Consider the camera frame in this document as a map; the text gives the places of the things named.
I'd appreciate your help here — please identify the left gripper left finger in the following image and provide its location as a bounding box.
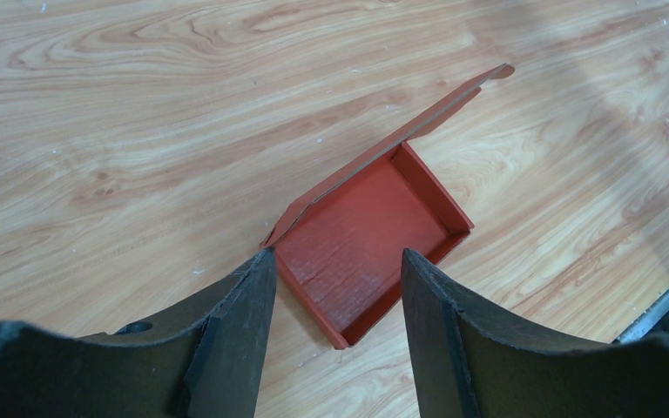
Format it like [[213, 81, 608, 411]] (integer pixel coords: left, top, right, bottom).
[[80, 246, 279, 418]]

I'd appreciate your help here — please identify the red paper box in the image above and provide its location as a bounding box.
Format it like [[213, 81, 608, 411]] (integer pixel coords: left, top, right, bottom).
[[263, 64, 514, 350]]

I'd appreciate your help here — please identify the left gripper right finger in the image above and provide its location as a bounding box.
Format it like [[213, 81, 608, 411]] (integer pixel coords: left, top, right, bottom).
[[401, 248, 618, 418]]

